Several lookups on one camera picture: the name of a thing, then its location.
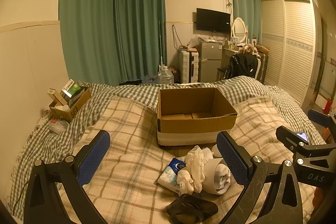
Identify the black cloth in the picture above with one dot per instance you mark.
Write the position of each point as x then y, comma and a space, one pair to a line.
191, 209

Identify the pack of plastic bottles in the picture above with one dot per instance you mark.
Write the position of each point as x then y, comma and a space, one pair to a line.
151, 79

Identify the white oval mirror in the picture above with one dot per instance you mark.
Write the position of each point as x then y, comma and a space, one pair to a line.
239, 28

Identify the white suitcase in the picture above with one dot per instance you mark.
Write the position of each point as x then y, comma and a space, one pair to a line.
187, 66

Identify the patterned brown cloth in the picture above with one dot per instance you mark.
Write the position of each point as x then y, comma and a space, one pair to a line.
249, 50

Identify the dark floral bag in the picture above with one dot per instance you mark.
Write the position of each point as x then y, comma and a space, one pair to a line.
174, 74

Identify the green curtain panel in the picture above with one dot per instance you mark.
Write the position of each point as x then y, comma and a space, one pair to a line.
140, 24

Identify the plastic bag on fridge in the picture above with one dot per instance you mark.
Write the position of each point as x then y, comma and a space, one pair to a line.
194, 41

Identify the cream plaid blanket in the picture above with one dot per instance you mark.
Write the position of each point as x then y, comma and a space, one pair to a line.
131, 134

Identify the clear plastic bottle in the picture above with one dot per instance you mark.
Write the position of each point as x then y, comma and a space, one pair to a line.
59, 126

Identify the grey small fridge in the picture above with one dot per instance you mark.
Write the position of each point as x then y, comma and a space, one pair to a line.
210, 61

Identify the smartphone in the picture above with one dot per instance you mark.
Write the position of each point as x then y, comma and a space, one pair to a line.
302, 136

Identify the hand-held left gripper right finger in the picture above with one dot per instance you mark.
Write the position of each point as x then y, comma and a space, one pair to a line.
232, 161

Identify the wide green curtain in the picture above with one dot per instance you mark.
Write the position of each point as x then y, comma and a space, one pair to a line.
86, 19

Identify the blue white tissue packet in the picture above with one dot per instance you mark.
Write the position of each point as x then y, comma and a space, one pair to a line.
168, 174

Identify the dark cloth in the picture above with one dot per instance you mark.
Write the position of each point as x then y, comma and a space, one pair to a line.
131, 82

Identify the slim beige box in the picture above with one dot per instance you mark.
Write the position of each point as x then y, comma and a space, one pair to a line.
56, 96

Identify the black wall television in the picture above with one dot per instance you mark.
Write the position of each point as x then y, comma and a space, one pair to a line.
213, 19

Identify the small white sock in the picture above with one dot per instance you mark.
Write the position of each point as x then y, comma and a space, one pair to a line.
216, 151

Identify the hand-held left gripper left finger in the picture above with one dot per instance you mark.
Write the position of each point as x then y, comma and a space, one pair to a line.
95, 158

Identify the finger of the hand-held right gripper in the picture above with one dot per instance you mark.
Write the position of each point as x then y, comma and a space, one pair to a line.
321, 120
286, 136

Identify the green checked duvet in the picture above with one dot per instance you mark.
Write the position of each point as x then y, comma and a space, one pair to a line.
86, 111

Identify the red fire extinguisher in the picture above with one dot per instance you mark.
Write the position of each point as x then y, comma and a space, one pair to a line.
327, 106

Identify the white pole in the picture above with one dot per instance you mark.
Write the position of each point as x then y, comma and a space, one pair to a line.
161, 43

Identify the white lace cloth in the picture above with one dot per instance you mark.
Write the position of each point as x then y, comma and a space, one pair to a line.
195, 169

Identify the small printed cardboard box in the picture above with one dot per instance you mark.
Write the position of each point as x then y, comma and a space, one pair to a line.
73, 109

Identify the brown checked suitcase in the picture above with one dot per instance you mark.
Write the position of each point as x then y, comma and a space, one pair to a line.
262, 67

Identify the black jacket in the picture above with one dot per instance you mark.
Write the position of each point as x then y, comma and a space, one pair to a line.
241, 65

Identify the large cardboard box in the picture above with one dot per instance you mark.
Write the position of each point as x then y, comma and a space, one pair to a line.
195, 128

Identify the large clear water bottle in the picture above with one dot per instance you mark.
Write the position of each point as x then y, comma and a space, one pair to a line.
165, 77

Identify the white louvered wardrobe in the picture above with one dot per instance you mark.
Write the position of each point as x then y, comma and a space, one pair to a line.
288, 50

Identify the green white package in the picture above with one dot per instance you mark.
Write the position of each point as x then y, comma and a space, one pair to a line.
71, 88

